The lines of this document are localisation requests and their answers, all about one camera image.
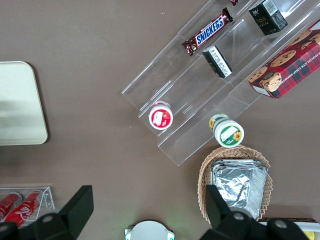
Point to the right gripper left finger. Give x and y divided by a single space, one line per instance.
72 212

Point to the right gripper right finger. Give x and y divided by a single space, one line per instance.
225 225

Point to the light wicker basket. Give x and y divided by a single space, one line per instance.
203 180

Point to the beige plastic tray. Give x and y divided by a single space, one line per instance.
20 82

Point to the clear acrylic bottle rack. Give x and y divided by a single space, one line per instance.
48 200

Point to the aluminium foil container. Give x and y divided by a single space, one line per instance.
232 182

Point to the red cola bottle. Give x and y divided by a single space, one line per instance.
8 202
23 208

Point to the white rectangular snack bin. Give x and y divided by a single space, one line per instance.
310 226

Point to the yellow snack packet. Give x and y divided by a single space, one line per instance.
310 236

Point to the green lid cup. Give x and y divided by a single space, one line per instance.
228 133

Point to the red lid cup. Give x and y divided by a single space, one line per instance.
160 118

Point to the clear acrylic stepped shelf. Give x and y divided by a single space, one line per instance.
190 100

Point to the small black carton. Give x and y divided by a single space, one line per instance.
217 62
267 17

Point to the red tartan cookie box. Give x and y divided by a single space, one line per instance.
287 67

